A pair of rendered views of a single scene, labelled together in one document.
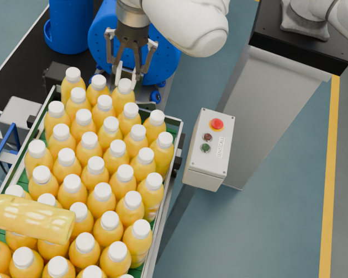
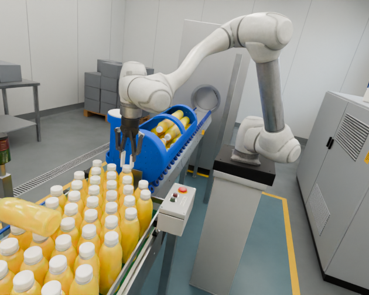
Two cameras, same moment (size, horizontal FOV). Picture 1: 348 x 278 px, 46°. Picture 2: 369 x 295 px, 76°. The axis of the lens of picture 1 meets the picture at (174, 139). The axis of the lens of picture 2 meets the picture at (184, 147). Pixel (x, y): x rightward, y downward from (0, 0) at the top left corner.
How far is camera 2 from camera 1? 47 cm
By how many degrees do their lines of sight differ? 35
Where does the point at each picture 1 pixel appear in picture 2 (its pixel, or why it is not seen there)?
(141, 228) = (110, 236)
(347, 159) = (307, 280)
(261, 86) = (225, 199)
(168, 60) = (157, 163)
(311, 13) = (246, 149)
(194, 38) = (149, 93)
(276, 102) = (236, 212)
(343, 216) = not seen: outside the picture
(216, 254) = not seen: outside the picture
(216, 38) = (162, 95)
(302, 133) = (270, 259)
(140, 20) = (131, 112)
